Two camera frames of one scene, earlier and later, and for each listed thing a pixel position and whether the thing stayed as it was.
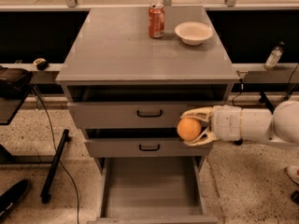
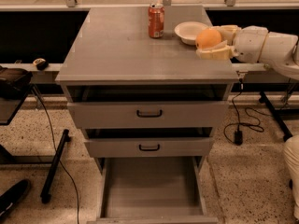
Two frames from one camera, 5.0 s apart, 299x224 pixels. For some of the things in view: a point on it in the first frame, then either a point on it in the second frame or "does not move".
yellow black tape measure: x=41 y=63 does not move
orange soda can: x=156 y=21 does not move
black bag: x=14 y=82 does not move
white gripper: x=226 y=123 → x=249 y=44
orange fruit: x=189 y=129 → x=207 y=37
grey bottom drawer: x=151 y=190 does not move
